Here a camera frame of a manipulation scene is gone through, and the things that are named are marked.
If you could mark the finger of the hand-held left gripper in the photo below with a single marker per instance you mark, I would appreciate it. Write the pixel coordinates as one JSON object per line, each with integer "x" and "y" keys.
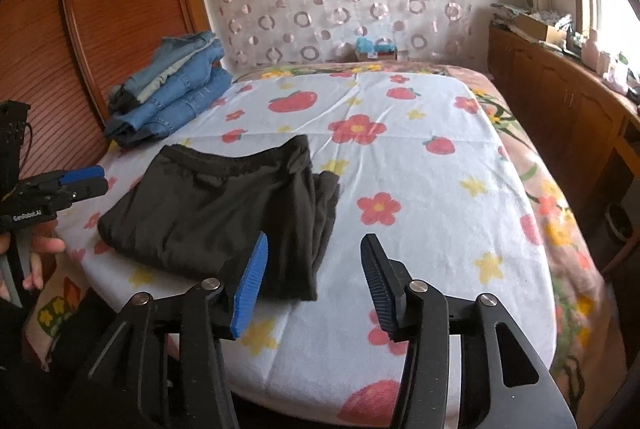
{"x": 90, "y": 190}
{"x": 82, "y": 174}

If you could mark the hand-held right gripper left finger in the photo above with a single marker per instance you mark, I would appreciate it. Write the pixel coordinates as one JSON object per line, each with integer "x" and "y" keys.
{"x": 252, "y": 279}

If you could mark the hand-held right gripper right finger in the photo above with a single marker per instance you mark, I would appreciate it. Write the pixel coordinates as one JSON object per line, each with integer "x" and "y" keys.
{"x": 375, "y": 279}

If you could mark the black pants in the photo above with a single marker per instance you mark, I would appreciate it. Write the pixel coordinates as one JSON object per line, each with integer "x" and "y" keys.
{"x": 210, "y": 214}

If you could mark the person's left hand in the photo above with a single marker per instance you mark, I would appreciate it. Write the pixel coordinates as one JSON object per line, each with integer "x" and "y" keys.
{"x": 42, "y": 246}

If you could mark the dark blue folded jeans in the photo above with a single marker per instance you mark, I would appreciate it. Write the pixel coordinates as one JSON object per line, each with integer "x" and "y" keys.
{"x": 145, "y": 126}

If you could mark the white strawberry flower bed sheet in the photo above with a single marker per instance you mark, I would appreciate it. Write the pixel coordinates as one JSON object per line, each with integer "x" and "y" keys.
{"x": 400, "y": 189}

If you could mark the light blue folded jeans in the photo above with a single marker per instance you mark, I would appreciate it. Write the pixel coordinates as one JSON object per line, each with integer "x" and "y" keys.
{"x": 165, "y": 59}

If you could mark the wooden headboard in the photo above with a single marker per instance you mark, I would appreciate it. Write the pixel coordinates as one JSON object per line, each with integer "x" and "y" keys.
{"x": 115, "y": 9}

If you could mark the person's black clothing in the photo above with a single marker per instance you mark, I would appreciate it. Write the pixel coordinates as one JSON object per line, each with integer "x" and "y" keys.
{"x": 45, "y": 384}

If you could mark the pink floral blanket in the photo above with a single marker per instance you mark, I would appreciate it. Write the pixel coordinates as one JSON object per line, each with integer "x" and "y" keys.
{"x": 555, "y": 229}

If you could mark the small box with blue cloth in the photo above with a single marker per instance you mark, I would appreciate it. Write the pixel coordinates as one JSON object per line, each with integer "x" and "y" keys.
{"x": 375, "y": 49}

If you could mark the round dark basin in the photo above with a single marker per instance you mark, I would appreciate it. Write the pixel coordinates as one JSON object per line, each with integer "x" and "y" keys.
{"x": 619, "y": 221}

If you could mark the wooden cabinet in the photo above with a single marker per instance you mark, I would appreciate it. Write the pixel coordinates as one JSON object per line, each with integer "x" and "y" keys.
{"x": 560, "y": 109}

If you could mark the open cardboard box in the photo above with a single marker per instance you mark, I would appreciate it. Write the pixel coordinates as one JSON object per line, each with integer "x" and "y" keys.
{"x": 540, "y": 29}

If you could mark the pink vase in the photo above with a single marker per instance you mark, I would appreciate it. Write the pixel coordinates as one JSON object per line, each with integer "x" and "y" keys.
{"x": 591, "y": 49}

